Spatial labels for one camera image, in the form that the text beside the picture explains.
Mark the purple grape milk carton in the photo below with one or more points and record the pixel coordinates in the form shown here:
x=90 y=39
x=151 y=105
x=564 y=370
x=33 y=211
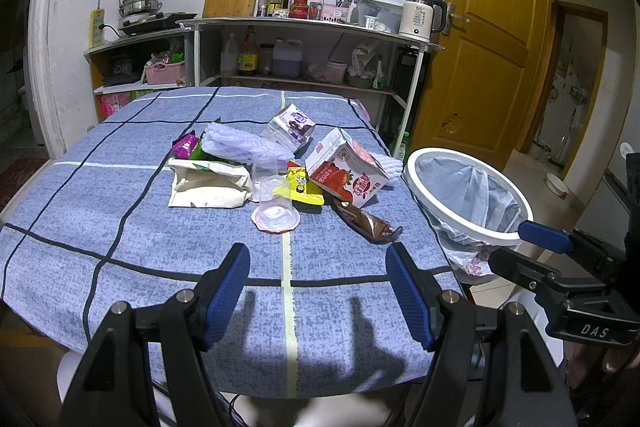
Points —
x=290 y=128

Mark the white paper bag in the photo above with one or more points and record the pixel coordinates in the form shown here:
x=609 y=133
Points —
x=209 y=184

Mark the white round trash bin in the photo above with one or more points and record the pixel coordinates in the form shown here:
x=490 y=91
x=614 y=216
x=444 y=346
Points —
x=467 y=201

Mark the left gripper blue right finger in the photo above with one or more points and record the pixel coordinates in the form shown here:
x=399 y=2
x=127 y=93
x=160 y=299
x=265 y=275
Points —
x=415 y=292

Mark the brown chocolate wrapper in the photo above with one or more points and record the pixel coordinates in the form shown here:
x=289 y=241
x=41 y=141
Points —
x=374 y=229

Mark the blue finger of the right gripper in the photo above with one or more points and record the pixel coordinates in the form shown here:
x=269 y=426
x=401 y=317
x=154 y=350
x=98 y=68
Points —
x=544 y=237
x=520 y=270

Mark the translucent trash bag liner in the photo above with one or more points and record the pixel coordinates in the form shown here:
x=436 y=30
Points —
x=462 y=201

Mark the magenta snack wrapper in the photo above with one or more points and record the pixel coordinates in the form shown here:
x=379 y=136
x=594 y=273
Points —
x=184 y=146

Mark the pink plastic basket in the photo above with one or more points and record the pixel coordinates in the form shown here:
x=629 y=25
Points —
x=161 y=73

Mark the white metal shelf rack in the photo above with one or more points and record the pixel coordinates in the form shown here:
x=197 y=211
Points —
x=402 y=60

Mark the red strawberry milk carton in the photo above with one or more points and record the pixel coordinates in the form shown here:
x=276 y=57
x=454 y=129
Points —
x=345 y=169

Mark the steel steamer pot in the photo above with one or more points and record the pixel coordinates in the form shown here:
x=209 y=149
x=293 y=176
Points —
x=133 y=7

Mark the black induction cooktop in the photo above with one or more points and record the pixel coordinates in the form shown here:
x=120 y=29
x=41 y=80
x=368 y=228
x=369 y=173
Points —
x=142 y=24

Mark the pink knife holder box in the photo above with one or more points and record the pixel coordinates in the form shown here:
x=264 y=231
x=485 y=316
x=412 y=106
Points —
x=334 y=13

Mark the blue checked tablecloth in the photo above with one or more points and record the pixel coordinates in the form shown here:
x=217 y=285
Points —
x=317 y=315

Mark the blue plastic jug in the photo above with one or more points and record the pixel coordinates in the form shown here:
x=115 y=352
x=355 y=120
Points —
x=287 y=58

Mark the yellow wooden door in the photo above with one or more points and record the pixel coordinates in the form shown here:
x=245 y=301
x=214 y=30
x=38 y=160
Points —
x=477 y=91

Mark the brown cooking oil bottle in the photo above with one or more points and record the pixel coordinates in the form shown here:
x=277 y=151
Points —
x=248 y=55

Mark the green glass bottle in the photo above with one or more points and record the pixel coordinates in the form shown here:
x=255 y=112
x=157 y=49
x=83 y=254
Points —
x=402 y=147

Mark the green pea snack bag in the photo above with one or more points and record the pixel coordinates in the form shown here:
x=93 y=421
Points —
x=199 y=154

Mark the wooden low shelf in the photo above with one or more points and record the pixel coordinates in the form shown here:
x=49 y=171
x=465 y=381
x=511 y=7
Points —
x=117 y=67

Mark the white electric kettle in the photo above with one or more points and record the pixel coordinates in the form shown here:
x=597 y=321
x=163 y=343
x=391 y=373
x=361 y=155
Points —
x=422 y=18

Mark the white floor bowl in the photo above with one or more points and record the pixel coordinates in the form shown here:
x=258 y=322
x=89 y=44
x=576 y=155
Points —
x=556 y=185

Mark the yellow snack bag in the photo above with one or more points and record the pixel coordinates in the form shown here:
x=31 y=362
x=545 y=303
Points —
x=298 y=187

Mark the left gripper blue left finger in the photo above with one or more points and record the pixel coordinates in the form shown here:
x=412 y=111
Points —
x=221 y=290

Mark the clear plastic storage container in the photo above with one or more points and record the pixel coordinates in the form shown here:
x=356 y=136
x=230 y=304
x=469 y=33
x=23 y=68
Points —
x=379 y=15

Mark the red lid sauce jar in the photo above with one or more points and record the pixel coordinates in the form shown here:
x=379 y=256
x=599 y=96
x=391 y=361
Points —
x=299 y=10

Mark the person right hand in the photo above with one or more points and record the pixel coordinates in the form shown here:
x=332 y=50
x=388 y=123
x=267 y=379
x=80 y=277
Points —
x=586 y=359

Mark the yellow power strip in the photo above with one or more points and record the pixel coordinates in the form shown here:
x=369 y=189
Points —
x=96 y=28

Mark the clear plastic cup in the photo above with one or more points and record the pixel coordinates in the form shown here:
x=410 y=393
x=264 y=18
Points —
x=275 y=212

